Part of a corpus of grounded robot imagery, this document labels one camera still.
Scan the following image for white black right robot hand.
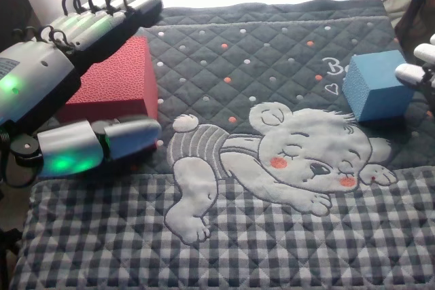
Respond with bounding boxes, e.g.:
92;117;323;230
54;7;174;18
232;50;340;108
394;33;435;91

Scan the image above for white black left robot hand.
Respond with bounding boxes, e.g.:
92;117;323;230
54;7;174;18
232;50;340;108
0;0;163;179

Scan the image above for blue foam cube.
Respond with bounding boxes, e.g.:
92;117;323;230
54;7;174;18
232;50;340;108
341;49;417;124

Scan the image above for red foam cube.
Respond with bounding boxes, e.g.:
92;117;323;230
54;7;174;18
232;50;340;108
56;35;160;155

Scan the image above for dark furniture piece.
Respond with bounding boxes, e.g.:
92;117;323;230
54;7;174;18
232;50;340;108
390;0;435;54

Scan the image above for grey quilt with printed bear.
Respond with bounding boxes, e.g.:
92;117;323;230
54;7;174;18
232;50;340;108
8;0;435;290

